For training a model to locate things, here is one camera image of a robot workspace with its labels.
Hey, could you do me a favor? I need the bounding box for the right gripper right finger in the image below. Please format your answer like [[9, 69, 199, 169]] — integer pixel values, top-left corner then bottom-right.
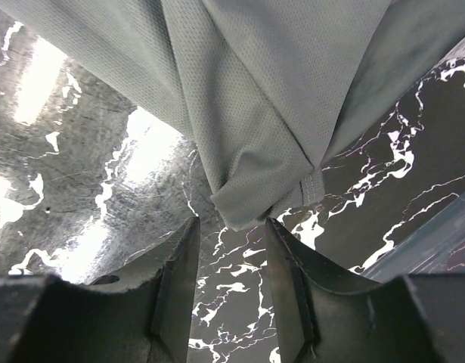
[[266, 219, 465, 362]]

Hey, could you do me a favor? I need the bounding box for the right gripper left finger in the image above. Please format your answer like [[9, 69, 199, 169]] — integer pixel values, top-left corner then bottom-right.
[[0, 217, 200, 362]]

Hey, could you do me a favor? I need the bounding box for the grey t shirt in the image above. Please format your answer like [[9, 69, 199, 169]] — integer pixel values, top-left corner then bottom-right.
[[0, 1, 465, 230]]

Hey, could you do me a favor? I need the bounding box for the black marble pattern mat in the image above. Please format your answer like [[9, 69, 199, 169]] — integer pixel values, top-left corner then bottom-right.
[[0, 10, 465, 362]]

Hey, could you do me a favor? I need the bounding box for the clear plastic bin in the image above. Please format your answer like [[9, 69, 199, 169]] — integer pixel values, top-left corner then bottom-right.
[[362, 192, 465, 282]]

